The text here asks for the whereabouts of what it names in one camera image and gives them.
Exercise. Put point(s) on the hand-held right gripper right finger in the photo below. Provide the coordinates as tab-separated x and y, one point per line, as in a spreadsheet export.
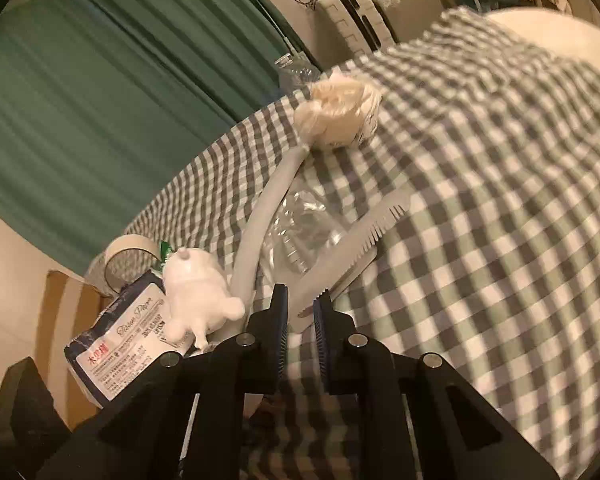
322	342

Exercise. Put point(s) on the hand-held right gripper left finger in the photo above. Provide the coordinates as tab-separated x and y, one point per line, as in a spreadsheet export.
281	332

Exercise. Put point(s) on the white comb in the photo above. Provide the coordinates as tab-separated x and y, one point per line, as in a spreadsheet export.
340	260

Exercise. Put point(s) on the white lace cloth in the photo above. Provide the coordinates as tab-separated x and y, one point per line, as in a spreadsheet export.
337	110

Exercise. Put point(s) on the white bear toy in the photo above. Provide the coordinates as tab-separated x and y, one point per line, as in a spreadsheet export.
200	290

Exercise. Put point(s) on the cardboard box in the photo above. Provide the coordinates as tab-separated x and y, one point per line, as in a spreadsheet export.
62	320

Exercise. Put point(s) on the clear plastic bottle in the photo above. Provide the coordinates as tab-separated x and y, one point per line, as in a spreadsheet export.
300	240

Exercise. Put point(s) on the white bent tube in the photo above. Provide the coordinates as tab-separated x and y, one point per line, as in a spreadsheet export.
265	220

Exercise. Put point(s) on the blue white tissue pack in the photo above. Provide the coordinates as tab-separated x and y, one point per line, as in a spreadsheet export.
125	345

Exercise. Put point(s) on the green packet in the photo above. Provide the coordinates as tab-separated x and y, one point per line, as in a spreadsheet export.
164	251

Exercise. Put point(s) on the white tape roll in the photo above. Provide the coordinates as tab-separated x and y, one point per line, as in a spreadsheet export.
130	245

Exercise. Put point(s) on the grey checked bed sheet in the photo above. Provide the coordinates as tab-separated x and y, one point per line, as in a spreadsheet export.
480	185

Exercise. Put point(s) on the large clear water bottle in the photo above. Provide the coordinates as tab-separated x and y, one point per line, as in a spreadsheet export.
292	72

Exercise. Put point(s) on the green curtain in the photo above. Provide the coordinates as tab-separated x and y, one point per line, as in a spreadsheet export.
105	110

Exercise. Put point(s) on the white suitcase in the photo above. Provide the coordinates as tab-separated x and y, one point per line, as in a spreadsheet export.
340	25

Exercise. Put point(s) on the silver fridge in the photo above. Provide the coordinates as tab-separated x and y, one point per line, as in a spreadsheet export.
410	15

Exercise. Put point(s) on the white fluffy blanket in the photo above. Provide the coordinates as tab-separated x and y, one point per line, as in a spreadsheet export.
555	35

